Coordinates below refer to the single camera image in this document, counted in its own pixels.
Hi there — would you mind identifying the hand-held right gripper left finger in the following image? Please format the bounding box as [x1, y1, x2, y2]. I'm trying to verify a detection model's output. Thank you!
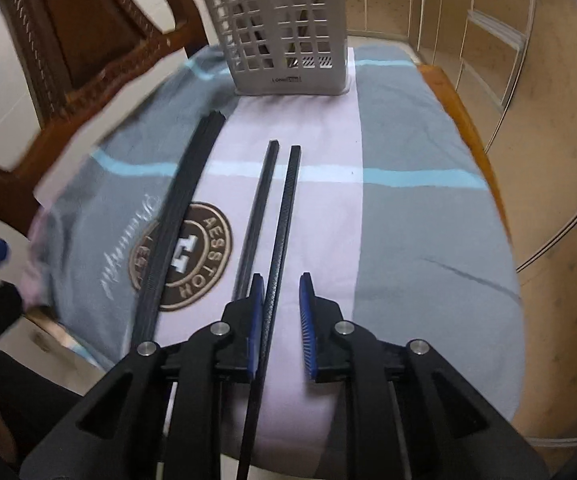
[18, 274, 265, 480]

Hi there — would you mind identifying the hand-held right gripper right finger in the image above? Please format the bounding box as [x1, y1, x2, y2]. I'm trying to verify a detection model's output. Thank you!
[299, 272, 549, 480]

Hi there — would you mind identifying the single black chopstick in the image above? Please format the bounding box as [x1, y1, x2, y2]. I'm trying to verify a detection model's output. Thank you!
[236, 145, 303, 480]

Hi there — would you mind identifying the set of black chopsticks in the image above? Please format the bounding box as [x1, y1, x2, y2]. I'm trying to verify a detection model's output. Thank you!
[131, 110, 282, 346]

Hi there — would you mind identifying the grey slotted utensil holder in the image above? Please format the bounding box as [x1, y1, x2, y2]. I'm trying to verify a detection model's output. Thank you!
[197, 0, 351, 98]

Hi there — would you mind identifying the person's left leg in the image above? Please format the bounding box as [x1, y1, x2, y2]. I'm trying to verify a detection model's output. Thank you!
[0, 350, 86, 480]

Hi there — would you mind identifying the grey and pink printed cloth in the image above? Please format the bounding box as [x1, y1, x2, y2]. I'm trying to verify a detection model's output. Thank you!
[21, 42, 526, 466]

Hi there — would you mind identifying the carved wooden chair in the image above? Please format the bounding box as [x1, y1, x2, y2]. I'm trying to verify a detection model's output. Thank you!
[0, 0, 514, 271]

